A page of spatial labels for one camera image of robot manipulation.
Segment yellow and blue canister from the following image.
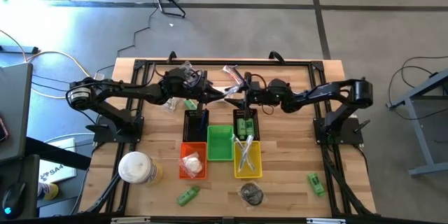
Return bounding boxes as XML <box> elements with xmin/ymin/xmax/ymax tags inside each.
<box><xmin>37</xmin><ymin>181</ymin><xmax>60</xmax><ymax>201</ymax></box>

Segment orange slotted plastic basket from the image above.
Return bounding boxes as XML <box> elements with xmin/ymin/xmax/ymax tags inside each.
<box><xmin>178</xmin><ymin>141</ymin><xmax>208</xmax><ymax>180</ymax></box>

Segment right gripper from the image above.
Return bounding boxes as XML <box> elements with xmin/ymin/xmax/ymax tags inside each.
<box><xmin>225</xmin><ymin>75</ymin><xmax>281</xmax><ymax>119</ymax></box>

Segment bagged red toothbrush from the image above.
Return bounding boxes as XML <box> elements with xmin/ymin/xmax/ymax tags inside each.
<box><xmin>223</xmin><ymin>64</ymin><xmax>247</xmax><ymax>89</ymax></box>

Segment yellow floor cable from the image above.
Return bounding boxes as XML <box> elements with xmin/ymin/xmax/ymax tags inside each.
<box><xmin>0</xmin><ymin>29</ymin><xmax>94</xmax><ymax>99</ymax></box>

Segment Lysol wipes canister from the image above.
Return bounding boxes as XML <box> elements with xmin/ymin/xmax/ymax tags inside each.
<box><xmin>118</xmin><ymin>150</ymin><xmax>164</xmax><ymax>186</ymax></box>

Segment bagged blue toothbrush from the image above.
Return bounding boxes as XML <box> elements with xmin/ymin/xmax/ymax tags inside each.
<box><xmin>239</xmin><ymin>133</ymin><xmax>256</xmax><ymax>173</ymax></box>
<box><xmin>233</xmin><ymin>135</ymin><xmax>256</xmax><ymax>173</ymax></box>

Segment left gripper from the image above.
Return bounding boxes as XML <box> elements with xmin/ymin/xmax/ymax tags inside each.
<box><xmin>180</xmin><ymin>71</ymin><xmax>227</xmax><ymax>113</ymax></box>

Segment black floor bar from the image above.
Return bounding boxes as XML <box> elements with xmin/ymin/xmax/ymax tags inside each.
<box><xmin>0</xmin><ymin>44</ymin><xmax>39</xmax><ymax>55</ymax></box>

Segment black gantry strut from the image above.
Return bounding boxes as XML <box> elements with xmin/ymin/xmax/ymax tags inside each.
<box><xmin>320</xmin><ymin>143</ymin><xmax>374</xmax><ymax>216</ymax></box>
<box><xmin>83</xmin><ymin>173</ymin><xmax>122</xmax><ymax>214</ymax></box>

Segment black desk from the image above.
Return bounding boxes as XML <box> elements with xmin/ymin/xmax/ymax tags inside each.
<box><xmin>0</xmin><ymin>136</ymin><xmax>92</xmax><ymax>220</ymax></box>

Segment black fan power cable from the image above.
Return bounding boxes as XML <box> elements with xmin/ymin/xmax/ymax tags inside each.
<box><xmin>94</xmin><ymin>5</ymin><xmax>158</xmax><ymax>78</ymax></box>

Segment silver metal bracket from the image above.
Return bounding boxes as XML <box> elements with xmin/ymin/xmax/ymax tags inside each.
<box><xmin>111</xmin><ymin>216</ymin><xmax>151</xmax><ymax>224</ymax></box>
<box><xmin>307</xmin><ymin>218</ymin><xmax>346</xmax><ymax>224</ymax></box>

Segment black computer mouse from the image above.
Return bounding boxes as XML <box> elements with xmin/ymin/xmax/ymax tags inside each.
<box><xmin>1</xmin><ymin>181</ymin><xmax>27</xmax><ymax>220</ymax></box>

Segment grey metal desk frame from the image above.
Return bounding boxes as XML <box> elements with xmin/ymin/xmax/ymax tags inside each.
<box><xmin>386</xmin><ymin>68</ymin><xmax>448</xmax><ymax>177</ymax></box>

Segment yellow slotted plastic basket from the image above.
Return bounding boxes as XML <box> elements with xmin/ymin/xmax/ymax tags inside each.
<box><xmin>233</xmin><ymin>140</ymin><xmax>263</xmax><ymax>179</ymax></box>

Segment grey closed laptop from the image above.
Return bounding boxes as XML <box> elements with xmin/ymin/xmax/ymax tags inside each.
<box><xmin>0</xmin><ymin>62</ymin><xmax>34</xmax><ymax>164</ymax></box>

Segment clear bag of black ties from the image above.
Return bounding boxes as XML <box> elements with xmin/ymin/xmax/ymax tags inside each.
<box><xmin>236</xmin><ymin>181</ymin><xmax>267</xmax><ymax>211</ymax></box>
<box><xmin>178</xmin><ymin>61</ymin><xmax>207</xmax><ymax>78</ymax></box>

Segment green slotted plastic basket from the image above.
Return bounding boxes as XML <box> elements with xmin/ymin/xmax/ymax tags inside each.
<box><xmin>206</xmin><ymin>125</ymin><xmax>235</xmax><ymax>162</ymax></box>

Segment black slotted plastic basket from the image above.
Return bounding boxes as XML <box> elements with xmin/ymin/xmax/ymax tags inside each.
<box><xmin>232</xmin><ymin>108</ymin><xmax>260</xmax><ymax>142</ymax></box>
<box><xmin>182</xmin><ymin>109</ymin><xmax>210</xmax><ymax>144</ymax></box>

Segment white printed box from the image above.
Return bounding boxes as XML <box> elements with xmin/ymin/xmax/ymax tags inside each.
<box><xmin>37</xmin><ymin>138</ymin><xmax>78</xmax><ymax>184</ymax></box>

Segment black aluminium table frame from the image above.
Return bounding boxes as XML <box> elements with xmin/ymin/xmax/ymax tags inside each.
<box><xmin>104</xmin><ymin>58</ymin><xmax>351</xmax><ymax>218</ymax></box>

